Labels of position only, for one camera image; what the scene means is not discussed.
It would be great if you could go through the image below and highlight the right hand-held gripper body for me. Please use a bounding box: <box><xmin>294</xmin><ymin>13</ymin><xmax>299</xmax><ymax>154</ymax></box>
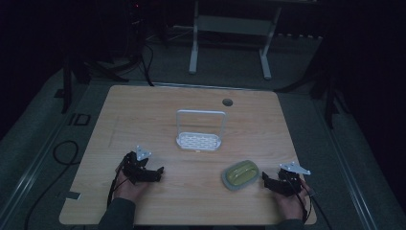
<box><xmin>271</xmin><ymin>161</ymin><xmax>312</xmax><ymax>197</ymax></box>

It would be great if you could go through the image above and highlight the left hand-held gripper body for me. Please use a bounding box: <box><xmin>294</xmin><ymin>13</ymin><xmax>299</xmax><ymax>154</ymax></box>
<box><xmin>121</xmin><ymin>145</ymin><xmax>153</xmax><ymax>185</ymax></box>

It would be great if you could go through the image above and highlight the yellow-green soap box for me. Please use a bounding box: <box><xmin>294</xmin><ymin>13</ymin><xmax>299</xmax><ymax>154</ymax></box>
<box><xmin>221</xmin><ymin>159</ymin><xmax>260</xmax><ymax>192</ymax></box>

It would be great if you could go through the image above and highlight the person's left hand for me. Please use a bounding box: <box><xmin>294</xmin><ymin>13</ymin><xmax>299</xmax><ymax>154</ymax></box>
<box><xmin>112</xmin><ymin>177</ymin><xmax>151</xmax><ymax>204</ymax></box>

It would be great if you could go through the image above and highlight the person's right hand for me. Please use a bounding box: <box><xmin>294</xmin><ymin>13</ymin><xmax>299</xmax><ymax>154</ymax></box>
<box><xmin>274</xmin><ymin>179</ymin><xmax>313</xmax><ymax>222</ymax></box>

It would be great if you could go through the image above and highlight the grey floor tape piece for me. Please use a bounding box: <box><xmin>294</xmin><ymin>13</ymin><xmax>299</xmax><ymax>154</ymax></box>
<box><xmin>58</xmin><ymin>191</ymin><xmax>81</xmax><ymax>201</ymax></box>

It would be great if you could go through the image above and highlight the black rectangular floor marker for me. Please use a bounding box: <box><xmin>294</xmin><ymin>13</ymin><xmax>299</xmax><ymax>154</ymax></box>
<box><xmin>67</xmin><ymin>112</ymin><xmax>92</xmax><ymax>127</ymax></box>

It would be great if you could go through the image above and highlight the black tripod stand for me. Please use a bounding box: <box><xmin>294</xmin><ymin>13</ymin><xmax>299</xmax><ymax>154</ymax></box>
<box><xmin>59</xmin><ymin>47</ymin><xmax>130</xmax><ymax>115</ymax></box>
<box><xmin>273</xmin><ymin>63</ymin><xmax>349</xmax><ymax>129</ymax></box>

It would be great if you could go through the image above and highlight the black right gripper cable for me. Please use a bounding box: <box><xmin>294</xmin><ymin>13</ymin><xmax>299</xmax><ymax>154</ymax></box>
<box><xmin>286</xmin><ymin>176</ymin><xmax>333</xmax><ymax>230</ymax></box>

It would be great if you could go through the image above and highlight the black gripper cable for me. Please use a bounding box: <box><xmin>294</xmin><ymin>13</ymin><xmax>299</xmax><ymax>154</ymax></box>
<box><xmin>106</xmin><ymin>158</ymin><xmax>127</xmax><ymax>208</ymax></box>
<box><xmin>286</xmin><ymin>176</ymin><xmax>333</xmax><ymax>230</ymax></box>

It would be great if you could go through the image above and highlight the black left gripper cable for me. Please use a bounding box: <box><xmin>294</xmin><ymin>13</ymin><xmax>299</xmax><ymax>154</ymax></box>
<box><xmin>106</xmin><ymin>158</ymin><xmax>127</xmax><ymax>208</ymax></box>

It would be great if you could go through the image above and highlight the white soap rack with handle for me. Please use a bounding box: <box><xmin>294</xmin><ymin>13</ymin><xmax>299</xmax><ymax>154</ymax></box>
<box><xmin>175</xmin><ymin>109</ymin><xmax>227</xmax><ymax>152</ymax></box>

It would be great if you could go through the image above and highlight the metal floor rail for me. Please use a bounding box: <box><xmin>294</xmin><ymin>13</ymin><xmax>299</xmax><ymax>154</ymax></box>
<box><xmin>315</xmin><ymin>95</ymin><xmax>382</xmax><ymax>230</ymax></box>
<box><xmin>0</xmin><ymin>83</ymin><xmax>97</xmax><ymax>224</ymax></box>

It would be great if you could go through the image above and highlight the black floor cable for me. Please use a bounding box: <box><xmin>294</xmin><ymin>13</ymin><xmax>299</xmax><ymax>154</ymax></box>
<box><xmin>23</xmin><ymin>139</ymin><xmax>80</xmax><ymax>230</ymax></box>

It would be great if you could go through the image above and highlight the black hanging cable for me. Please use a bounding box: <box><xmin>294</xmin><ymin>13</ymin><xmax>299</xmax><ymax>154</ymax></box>
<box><xmin>139</xmin><ymin>40</ymin><xmax>156</xmax><ymax>87</ymax></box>

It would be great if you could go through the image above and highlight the white desk frame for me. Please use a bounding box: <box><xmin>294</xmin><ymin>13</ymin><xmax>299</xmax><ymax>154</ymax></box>
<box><xmin>188</xmin><ymin>0</ymin><xmax>282</xmax><ymax>81</ymax></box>

